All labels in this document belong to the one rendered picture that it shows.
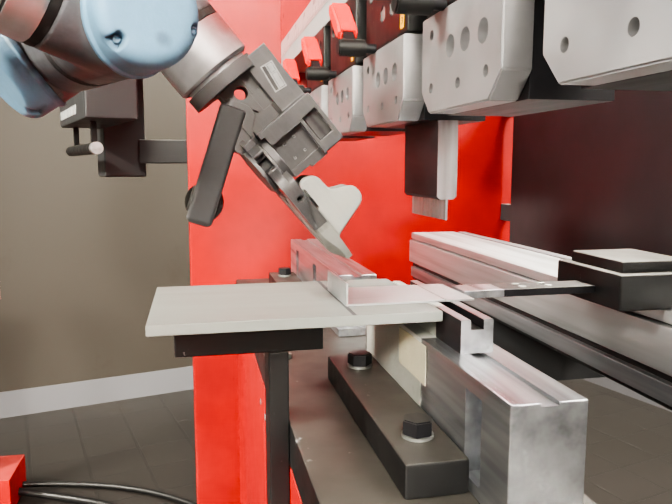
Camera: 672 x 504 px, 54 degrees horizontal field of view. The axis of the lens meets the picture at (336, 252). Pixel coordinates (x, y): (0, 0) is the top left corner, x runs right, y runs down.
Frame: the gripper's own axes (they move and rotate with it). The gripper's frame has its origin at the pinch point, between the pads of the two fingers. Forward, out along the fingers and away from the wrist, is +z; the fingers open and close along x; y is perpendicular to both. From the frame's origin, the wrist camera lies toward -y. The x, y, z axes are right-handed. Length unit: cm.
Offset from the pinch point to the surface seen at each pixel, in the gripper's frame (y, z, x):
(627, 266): 21.6, 20.2, -4.9
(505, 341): 16, 43, 42
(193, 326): -14.0, -5.2, -8.0
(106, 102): -10, -39, 97
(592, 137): 55, 28, 49
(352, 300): -2.0, 4.1, -2.6
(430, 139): 14.0, -2.7, -2.0
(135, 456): -97, 55, 193
